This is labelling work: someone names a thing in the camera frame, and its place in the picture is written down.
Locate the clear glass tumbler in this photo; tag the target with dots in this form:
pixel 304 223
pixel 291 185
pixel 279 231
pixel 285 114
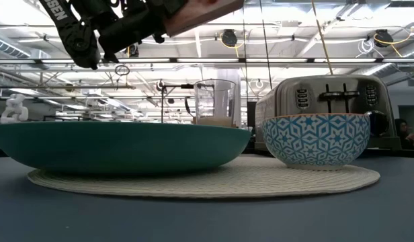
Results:
pixel 214 97

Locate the stainless steel four-slot toaster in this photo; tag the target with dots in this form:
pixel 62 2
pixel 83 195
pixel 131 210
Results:
pixel 287 101

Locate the black metal stand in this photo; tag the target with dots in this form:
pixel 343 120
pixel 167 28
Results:
pixel 187 86

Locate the person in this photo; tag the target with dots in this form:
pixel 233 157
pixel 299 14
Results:
pixel 403 132

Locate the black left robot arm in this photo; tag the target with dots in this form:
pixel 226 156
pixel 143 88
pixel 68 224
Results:
pixel 77 40

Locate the pink strawberry yogurt cereal box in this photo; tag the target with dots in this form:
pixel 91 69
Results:
pixel 200 13

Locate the white woven round placemat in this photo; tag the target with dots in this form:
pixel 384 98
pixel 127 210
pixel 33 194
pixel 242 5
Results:
pixel 227 183

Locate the blue white patterned bowl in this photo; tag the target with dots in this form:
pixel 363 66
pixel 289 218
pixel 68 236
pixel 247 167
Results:
pixel 316 141

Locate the white robot figure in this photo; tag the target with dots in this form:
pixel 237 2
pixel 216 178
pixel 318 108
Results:
pixel 13 109

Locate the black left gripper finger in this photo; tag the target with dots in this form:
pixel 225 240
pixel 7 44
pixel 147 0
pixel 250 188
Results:
pixel 126 33

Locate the teal round plate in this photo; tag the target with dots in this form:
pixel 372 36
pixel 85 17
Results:
pixel 119 148

